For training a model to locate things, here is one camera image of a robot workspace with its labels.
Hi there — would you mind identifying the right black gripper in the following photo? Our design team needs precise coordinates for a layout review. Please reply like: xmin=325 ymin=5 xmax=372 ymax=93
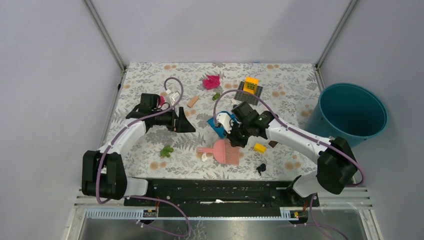
xmin=223 ymin=120 xmax=252 ymax=149

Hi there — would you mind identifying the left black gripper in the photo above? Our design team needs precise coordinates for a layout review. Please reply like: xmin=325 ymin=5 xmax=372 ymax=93
xmin=152 ymin=105 xmax=196 ymax=133

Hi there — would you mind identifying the blue dustpan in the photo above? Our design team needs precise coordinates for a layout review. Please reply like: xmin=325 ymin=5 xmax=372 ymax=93
xmin=207 ymin=117 xmax=227 ymax=139

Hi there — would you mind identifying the pink hand broom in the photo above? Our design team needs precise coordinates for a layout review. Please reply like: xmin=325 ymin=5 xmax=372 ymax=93
xmin=196 ymin=139 xmax=240 ymax=165

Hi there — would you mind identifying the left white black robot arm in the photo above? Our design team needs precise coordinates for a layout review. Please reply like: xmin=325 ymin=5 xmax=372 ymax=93
xmin=81 ymin=93 xmax=196 ymax=206

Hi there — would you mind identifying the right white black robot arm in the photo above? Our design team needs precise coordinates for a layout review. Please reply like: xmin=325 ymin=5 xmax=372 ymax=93
xmin=226 ymin=102 xmax=358 ymax=206

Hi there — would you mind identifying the yellow block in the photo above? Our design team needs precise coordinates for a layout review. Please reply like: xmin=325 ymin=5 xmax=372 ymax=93
xmin=253 ymin=143 xmax=267 ymax=154

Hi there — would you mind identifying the wooden block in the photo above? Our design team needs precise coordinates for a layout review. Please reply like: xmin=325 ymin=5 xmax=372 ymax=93
xmin=186 ymin=95 xmax=199 ymax=108

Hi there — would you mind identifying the small magenta paper scrap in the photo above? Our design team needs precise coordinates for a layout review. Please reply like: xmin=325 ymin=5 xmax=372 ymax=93
xmin=158 ymin=95 xmax=166 ymax=106

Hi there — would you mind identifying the brown block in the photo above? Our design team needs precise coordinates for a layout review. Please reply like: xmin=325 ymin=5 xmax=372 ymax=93
xmin=268 ymin=140 xmax=278 ymax=148

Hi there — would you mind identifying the green paper scrap front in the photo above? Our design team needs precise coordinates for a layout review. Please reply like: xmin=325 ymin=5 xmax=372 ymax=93
xmin=159 ymin=145 xmax=174 ymax=158

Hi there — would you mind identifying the grey lego baseplate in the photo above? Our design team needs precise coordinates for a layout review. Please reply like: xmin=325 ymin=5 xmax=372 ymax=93
xmin=234 ymin=86 xmax=263 ymax=106

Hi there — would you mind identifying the black paper scrap front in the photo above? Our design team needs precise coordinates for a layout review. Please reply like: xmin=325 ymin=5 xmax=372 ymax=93
xmin=256 ymin=163 xmax=267 ymax=176

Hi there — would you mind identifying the white paper scrap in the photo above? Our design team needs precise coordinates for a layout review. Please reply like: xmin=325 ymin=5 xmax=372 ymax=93
xmin=201 ymin=153 xmax=209 ymax=162

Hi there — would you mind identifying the small green paper scrap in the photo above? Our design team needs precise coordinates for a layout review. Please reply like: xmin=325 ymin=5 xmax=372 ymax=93
xmin=212 ymin=92 xmax=221 ymax=101

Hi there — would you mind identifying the yellow lego house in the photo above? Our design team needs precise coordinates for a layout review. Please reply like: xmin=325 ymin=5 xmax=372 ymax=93
xmin=242 ymin=76 xmax=259 ymax=94

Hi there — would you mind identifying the large magenta paper scrap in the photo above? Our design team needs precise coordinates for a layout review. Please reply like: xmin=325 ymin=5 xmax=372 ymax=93
xmin=202 ymin=75 xmax=221 ymax=90

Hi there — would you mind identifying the teal plastic bucket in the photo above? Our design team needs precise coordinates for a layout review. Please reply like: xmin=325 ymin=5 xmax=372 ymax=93
xmin=303 ymin=83 xmax=389 ymax=149

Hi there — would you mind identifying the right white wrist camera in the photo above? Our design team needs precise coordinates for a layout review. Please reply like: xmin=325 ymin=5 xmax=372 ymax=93
xmin=216 ymin=111 xmax=239 ymax=135

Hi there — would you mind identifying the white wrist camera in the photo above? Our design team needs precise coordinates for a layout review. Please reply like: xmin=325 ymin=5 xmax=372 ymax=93
xmin=164 ymin=89 xmax=181 ymax=106
xmin=216 ymin=111 xmax=239 ymax=135

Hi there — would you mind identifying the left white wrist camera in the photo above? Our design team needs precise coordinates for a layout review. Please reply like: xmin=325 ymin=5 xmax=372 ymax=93
xmin=164 ymin=89 xmax=181 ymax=106

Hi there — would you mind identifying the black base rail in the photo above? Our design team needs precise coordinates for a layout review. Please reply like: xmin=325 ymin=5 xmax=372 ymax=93
xmin=124 ymin=178 xmax=320 ymax=218

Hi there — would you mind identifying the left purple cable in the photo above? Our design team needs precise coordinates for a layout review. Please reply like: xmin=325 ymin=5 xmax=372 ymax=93
xmin=95 ymin=77 xmax=193 ymax=238

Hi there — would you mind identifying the purple cable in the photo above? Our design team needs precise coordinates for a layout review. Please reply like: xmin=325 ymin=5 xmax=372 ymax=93
xmin=95 ymin=77 xmax=193 ymax=238
xmin=212 ymin=89 xmax=365 ymax=240

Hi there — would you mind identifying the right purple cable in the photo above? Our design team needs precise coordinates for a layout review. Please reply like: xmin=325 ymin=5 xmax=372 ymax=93
xmin=212 ymin=89 xmax=365 ymax=240

